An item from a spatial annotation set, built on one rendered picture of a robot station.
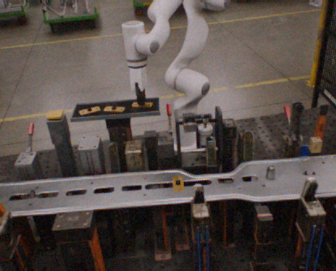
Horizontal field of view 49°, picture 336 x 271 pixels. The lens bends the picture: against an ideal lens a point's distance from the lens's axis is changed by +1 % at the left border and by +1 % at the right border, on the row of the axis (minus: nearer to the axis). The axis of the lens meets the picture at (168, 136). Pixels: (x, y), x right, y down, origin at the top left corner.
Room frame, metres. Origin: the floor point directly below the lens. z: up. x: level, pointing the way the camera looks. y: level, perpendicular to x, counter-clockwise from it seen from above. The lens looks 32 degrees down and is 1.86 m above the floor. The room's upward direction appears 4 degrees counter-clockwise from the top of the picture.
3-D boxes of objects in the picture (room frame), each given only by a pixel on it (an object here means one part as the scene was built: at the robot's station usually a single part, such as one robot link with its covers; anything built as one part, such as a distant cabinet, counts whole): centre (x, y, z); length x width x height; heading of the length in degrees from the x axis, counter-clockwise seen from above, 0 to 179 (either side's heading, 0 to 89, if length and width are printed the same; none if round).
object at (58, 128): (1.39, 0.47, 0.92); 0.08 x 0.08 x 0.44; 0
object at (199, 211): (0.88, -0.08, 0.87); 0.12 x 0.09 x 0.35; 0
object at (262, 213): (0.88, -0.29, 0.84); 0.11 x 0.08 x 0.29; 0
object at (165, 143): (1.25, 0.01, 0.89); 0.13 x 0.11 x 0.38; 0
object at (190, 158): (1.26, -0.12, 0.94); 0.18 x 0.13 x 0.49; 90
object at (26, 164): (1.22, 0.57, 0.88); 0.11 x 0.10 x 0.36; 0
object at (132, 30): (1.40, 0.10, 1.44); 0.09 x 0.08 x 0.13; 43
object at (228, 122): (1.27, -0.25, 0.91); 0.07 x 0.05 x 0.42; 0
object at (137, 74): (1.40, 0.10, 1.30); 0.10 x 0.07 x 0.11; 169
